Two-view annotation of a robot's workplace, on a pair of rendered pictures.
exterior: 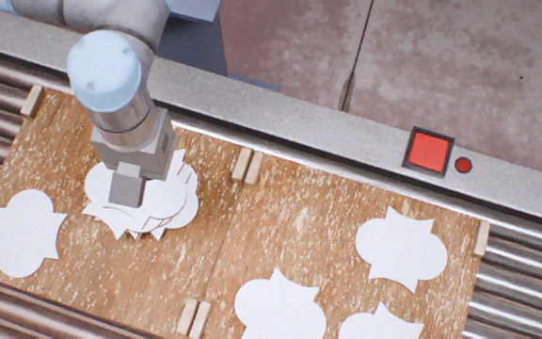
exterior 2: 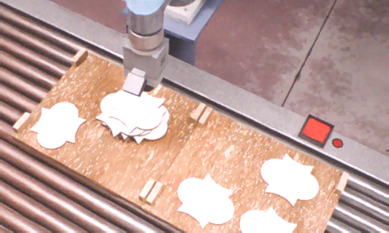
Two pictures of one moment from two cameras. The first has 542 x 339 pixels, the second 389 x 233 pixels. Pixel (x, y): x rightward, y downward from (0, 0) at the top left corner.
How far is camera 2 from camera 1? 0.42 m
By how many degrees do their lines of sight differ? 13
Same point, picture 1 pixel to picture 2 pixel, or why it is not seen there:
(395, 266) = (284, 187)
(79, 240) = (89, 136)
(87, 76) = not seen: outside the picture
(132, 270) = (118, 159)
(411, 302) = (291, 212)
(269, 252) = (205, 165)
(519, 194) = (371, 166)
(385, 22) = (298, 99)
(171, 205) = (151, 123)
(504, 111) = not seen: hidden behind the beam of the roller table
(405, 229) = (294, 168)
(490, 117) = not seen: hidden behind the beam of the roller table
